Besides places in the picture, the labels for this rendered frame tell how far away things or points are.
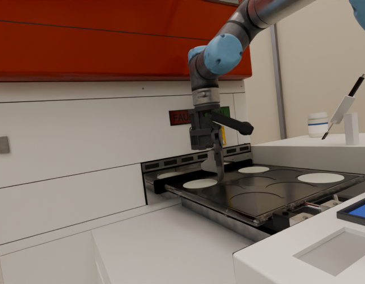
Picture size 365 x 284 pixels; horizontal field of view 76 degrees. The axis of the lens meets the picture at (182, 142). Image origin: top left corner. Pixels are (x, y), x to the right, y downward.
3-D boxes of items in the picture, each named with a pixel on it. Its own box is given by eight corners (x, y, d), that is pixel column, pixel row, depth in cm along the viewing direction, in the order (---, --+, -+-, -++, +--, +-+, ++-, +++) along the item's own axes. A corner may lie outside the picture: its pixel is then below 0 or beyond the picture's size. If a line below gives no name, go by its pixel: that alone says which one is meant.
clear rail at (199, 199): (163, 189, 70) (163, 184, 70) (167, 187, 70) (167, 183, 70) (256, 229, 37) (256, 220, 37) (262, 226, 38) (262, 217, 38)
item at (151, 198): (146, 204, 71) (142, 173, 70) (252, 175, 92) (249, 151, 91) (148, 205, 69) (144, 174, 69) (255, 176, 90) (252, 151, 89)
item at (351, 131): (330, 145, 66) (326, 98, 65) (338, 143, 67) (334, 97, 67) (354, 145, 60) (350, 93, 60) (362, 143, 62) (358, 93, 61)
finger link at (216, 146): (216, 164, 65) (213, 133, 65) (222, 163, 65) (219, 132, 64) (214, 167, 61) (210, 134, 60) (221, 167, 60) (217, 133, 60)
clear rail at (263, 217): (250, 226, 38) (249, 217, 38) (365, 178, 56) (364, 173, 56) (256, 229, 37) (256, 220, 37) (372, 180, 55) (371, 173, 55)
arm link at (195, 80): (191, 43, 58) (183, 54, 66) (196, 87, 59) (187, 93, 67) (221, 43, 60) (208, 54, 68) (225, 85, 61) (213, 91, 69)
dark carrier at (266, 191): (169, 186, 69) (169, 185, 69) (253, 165, 86) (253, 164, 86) (256, 220, 39) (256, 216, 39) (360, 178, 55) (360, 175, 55)
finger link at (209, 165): (204, 182, 66) (200, 150, 66) (225, 181, 65) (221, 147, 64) (201, 185, 63) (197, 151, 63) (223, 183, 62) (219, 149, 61)
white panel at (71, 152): (0, 252, 56) (-28, 84, 53) (250, 180, 94) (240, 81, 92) (-2, 257, 53) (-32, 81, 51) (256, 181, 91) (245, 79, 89)
